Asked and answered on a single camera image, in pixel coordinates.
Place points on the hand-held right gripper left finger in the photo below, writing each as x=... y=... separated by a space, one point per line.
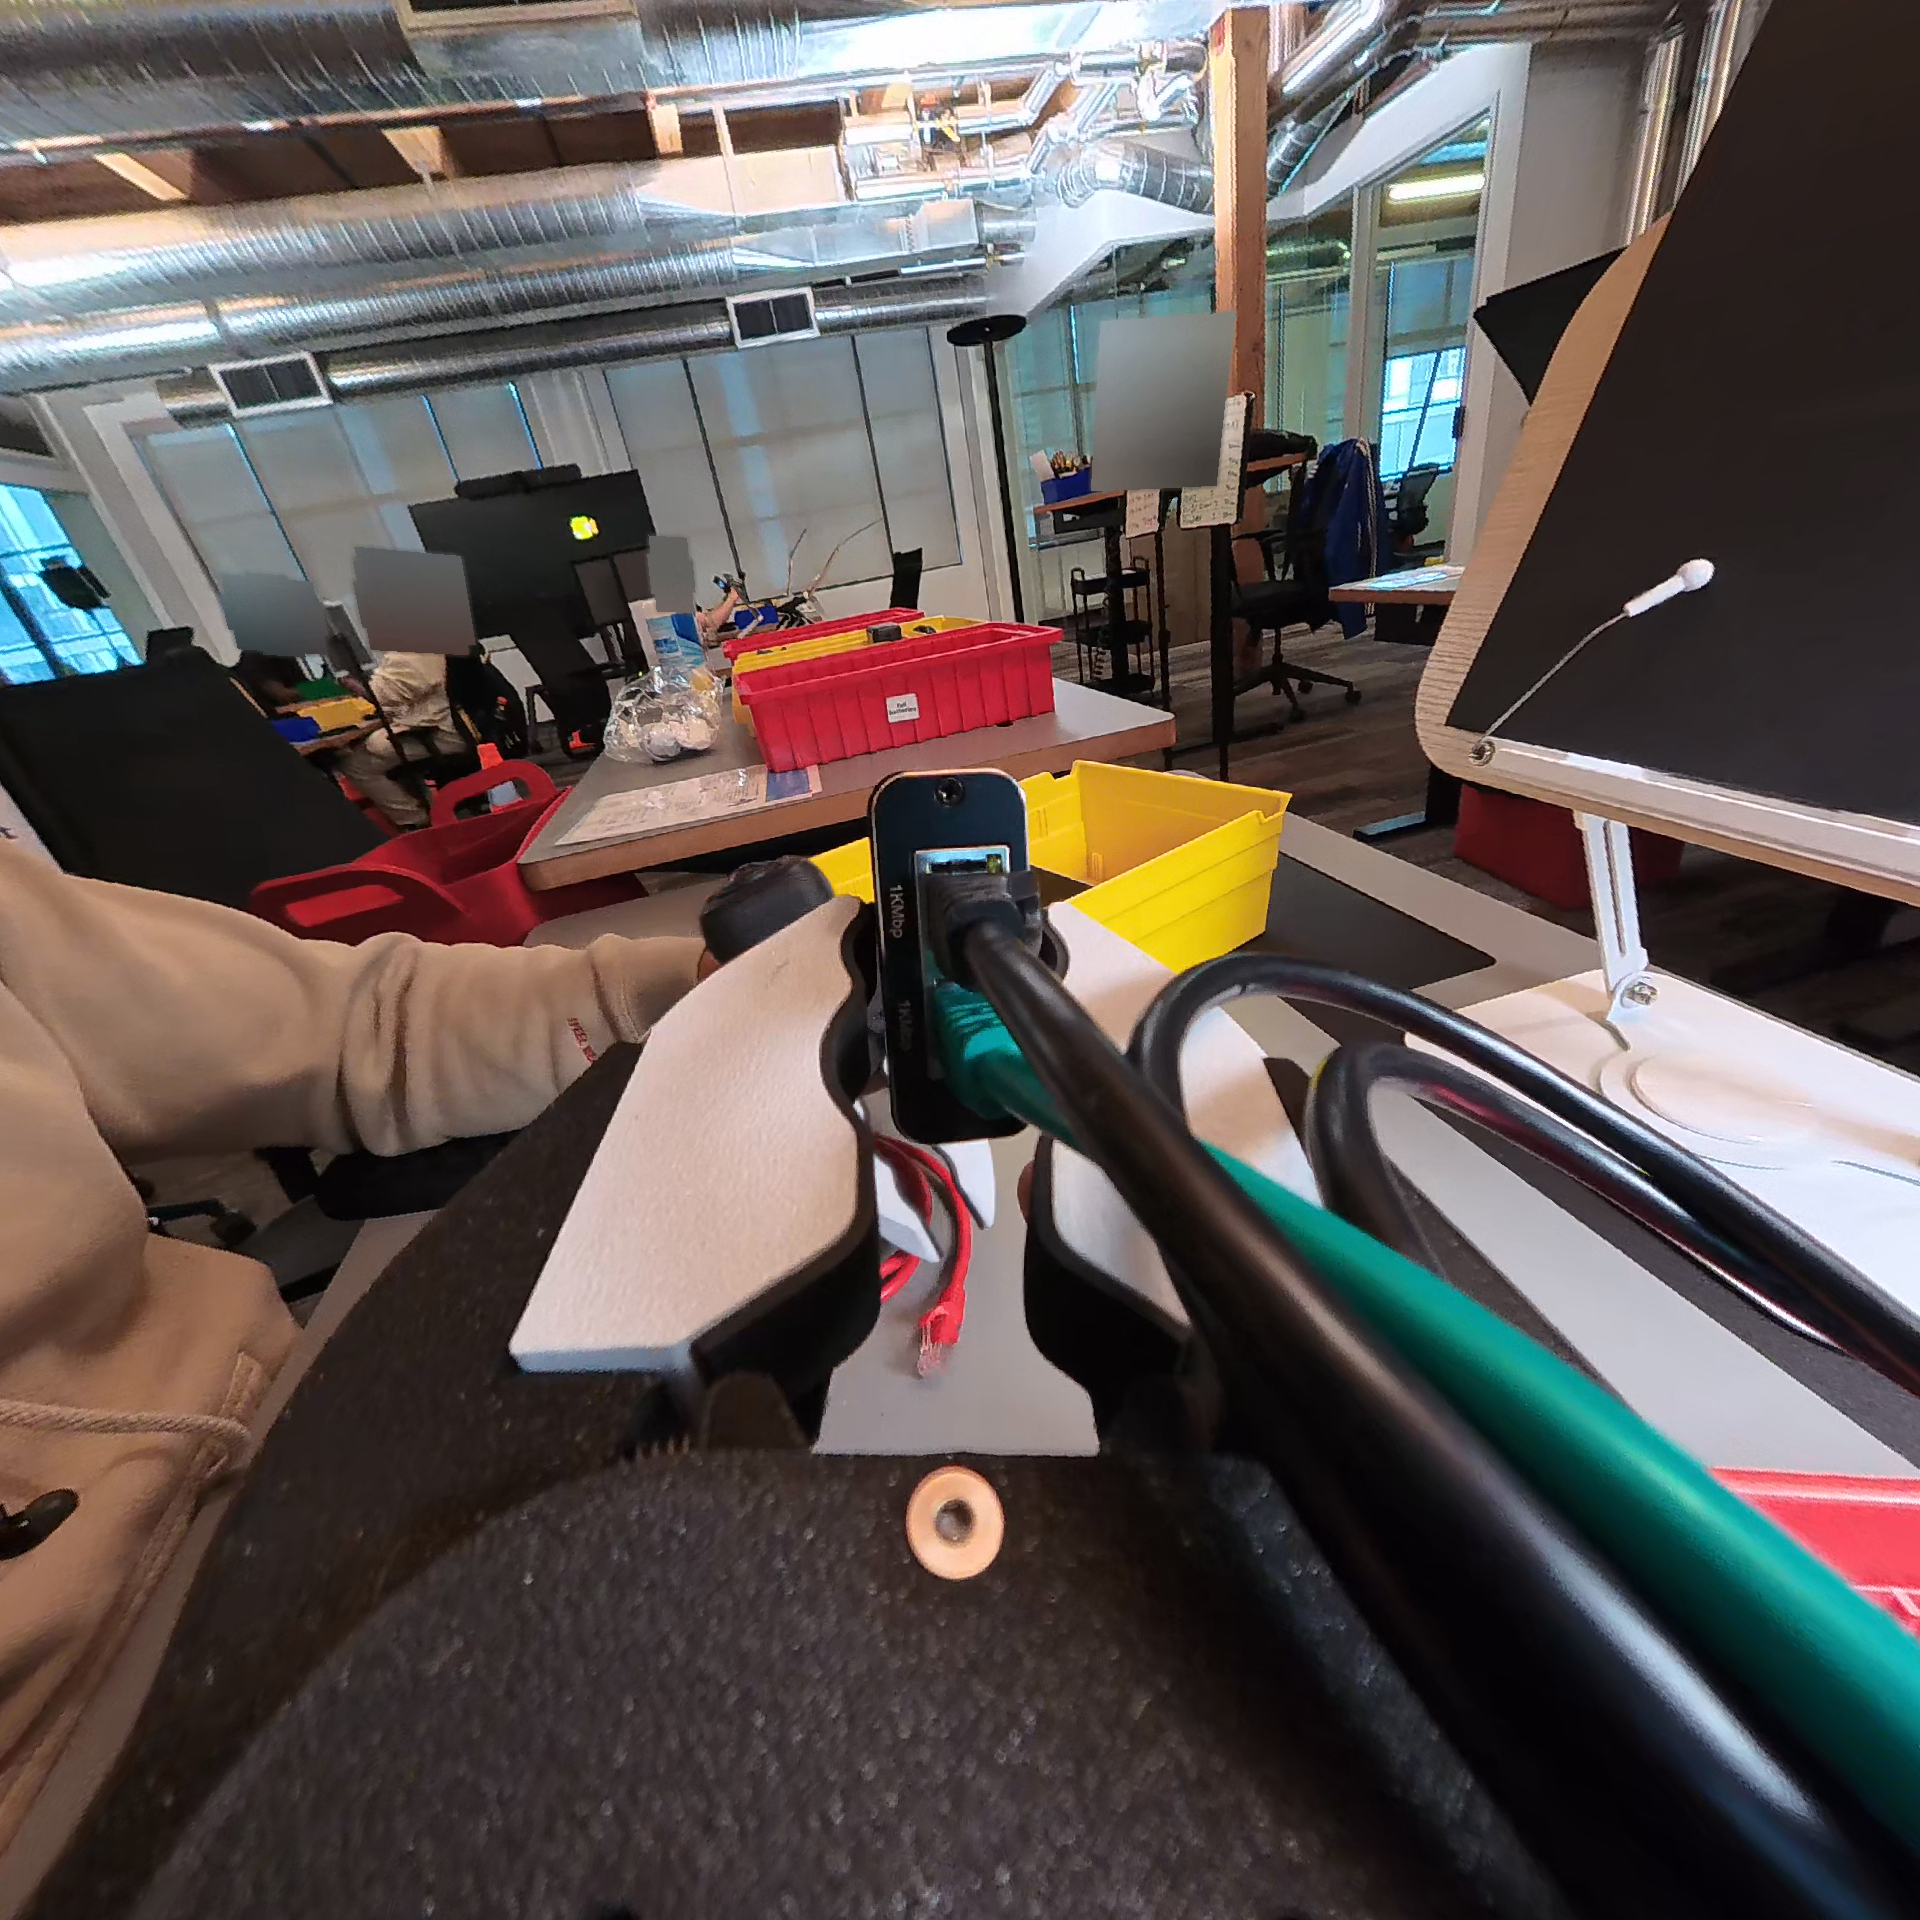
x=704 y=1171

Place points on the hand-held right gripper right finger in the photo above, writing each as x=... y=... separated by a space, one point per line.
x=1096 y=1243

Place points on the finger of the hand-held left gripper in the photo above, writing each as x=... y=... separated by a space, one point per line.
x=905 y=1207
x=973 y=1178

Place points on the black ethernet splitter box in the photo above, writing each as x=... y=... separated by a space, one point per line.
x=901 y=973

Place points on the yellow plastic bin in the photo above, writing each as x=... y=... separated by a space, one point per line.
x=1170 y=855
x=755 y=663

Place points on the person's left forearm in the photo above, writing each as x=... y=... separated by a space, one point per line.
x=376 y=1020

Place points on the printed paper sheet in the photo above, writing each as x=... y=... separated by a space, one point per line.
x=674 y=802

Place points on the red ribbed plastic bin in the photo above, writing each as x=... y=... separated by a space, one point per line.
x=839 y=721

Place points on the clear plastic bag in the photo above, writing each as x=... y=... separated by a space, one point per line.
x=667 y=721

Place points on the red shopping basket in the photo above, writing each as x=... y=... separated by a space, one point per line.
x=420 y=885

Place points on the grey office table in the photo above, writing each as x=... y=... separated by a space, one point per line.
x=1096 y=728

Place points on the black monitor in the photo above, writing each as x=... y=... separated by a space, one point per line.
x=509 y=540

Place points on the dark standing desk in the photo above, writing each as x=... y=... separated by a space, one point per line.
x=1089 y=509

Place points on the blue pencil cup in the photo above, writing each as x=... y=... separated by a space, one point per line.
x=1065 y=488

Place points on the black office chair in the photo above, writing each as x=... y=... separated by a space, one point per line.
x=1276 y=616

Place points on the person's beige clothed body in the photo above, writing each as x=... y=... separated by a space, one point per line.
x=120 y=1348

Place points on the black floor lamp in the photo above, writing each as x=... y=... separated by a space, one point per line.
x=985 y=328

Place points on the black fabric chair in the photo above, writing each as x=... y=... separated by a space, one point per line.
x=148 y=763

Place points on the white paper sheet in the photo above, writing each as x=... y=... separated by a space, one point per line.
x=1211 y=465

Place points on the blue jacket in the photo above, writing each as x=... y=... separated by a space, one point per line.
x=1343 y=523

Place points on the wooden top table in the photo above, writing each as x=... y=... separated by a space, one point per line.
x=1395 y=581

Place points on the black earphones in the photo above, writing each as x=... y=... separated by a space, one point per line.
x=36 y=1519

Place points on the red plastic bin with divider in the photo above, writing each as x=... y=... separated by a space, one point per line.
x=1844 y=1529

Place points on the black board with wooden edge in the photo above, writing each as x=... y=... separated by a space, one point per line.
x=1724 y=451

